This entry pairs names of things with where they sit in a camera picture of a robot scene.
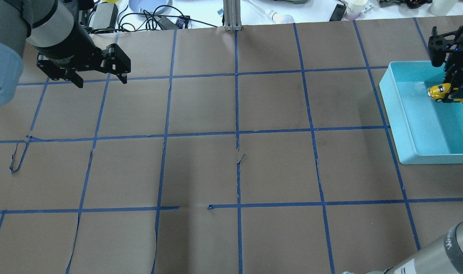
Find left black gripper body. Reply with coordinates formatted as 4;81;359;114
33;23;107;76

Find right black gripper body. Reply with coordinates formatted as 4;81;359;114
428;26;463;72

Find yellow beetle toy car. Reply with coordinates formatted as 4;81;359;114
427;83;463;104

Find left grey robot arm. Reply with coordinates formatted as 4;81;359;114
0;0;131;106

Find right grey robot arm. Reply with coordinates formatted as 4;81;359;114
380;26;463;274

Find black power adapter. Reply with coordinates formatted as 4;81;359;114
156;17;179;30

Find turquoise plastic bin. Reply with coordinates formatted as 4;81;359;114
379;61;463;164

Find blue plate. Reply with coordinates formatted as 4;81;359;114
128;0;172;16

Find white purple cup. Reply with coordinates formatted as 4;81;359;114
345;0;368;21

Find white light bulb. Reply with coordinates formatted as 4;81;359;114
264;10;294;24

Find aluminium frame post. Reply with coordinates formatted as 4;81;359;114
223;0;242;31

